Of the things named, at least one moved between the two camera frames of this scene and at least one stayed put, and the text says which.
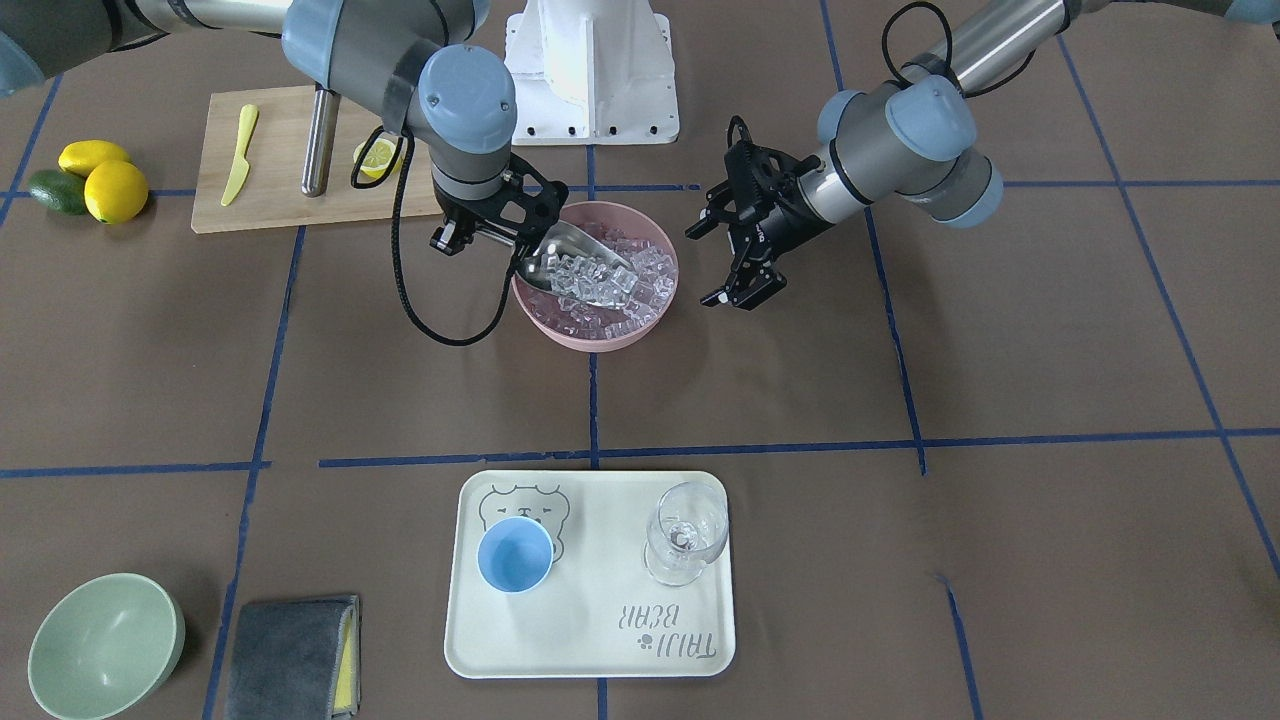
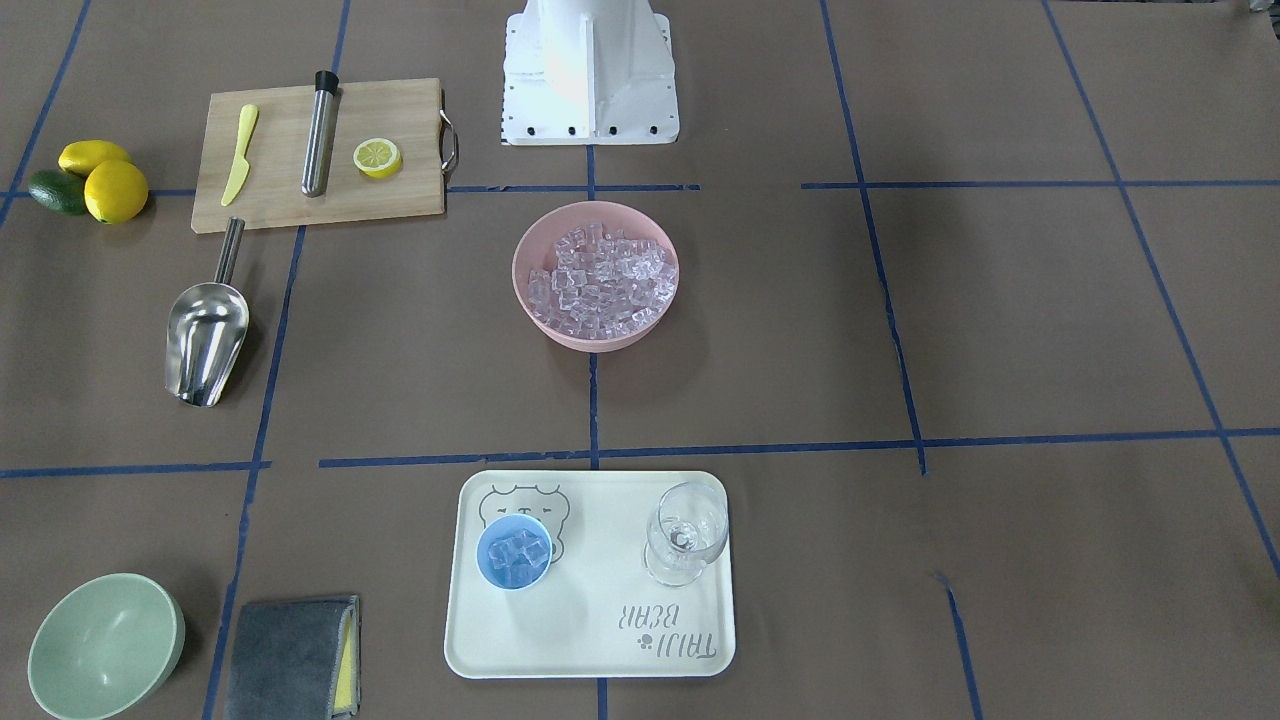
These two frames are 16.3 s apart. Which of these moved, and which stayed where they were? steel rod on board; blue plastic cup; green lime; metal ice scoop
Moved: metal ice scoop
Stayed: blue plastic cup; green lime; steel rod on board
